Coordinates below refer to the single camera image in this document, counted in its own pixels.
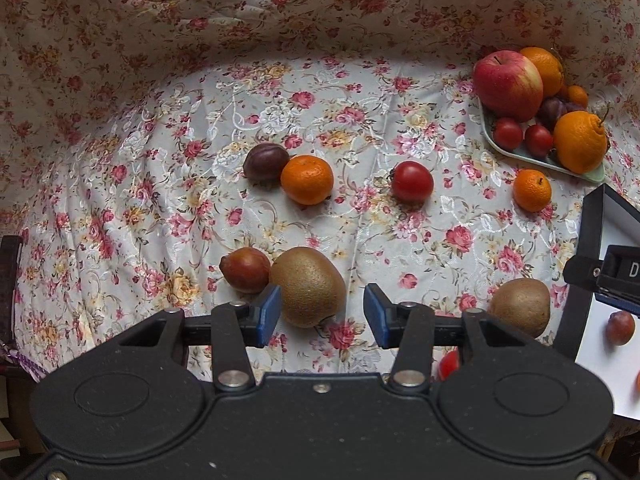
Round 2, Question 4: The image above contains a large orange with stem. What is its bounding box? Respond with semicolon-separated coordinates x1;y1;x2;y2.
552;105;612;175

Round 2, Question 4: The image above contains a brown kiwi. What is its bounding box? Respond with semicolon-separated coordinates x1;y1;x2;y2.
269;246;347;329
487;277;552;339

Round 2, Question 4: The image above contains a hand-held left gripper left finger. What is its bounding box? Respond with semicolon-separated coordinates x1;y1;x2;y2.
117;282;283;394

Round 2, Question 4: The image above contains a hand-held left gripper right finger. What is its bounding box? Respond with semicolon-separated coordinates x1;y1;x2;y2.
363;282;546;394

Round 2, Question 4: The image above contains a small red tomato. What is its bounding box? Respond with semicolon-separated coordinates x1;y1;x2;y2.
523;124;555;157
493;117;524;151
437;349;461;382

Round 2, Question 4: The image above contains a small orange mandarin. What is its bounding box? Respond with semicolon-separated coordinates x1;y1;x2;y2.
513;168;553;213

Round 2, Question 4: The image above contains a red apple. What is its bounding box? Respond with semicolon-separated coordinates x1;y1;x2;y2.
473;50;544;123

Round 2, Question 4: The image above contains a round orange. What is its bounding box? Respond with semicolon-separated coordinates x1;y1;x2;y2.
519;46;565;99

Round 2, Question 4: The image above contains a pale green plate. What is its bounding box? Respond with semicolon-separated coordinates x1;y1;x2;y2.
477;96;606;184

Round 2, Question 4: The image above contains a reddish brown plum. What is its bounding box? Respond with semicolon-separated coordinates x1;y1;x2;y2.
605;310;636;347
219;247;272;294

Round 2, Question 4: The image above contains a floral cloth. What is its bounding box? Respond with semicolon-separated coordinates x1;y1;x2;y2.
0;0;640;383

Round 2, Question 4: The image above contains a tiny orange mandarin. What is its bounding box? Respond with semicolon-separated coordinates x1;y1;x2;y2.
564;84;590;109

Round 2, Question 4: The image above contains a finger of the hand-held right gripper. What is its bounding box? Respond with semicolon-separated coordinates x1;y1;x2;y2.
563;254;640;317

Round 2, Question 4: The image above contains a large red tomato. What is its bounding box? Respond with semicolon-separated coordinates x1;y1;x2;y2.
389;160;435;205

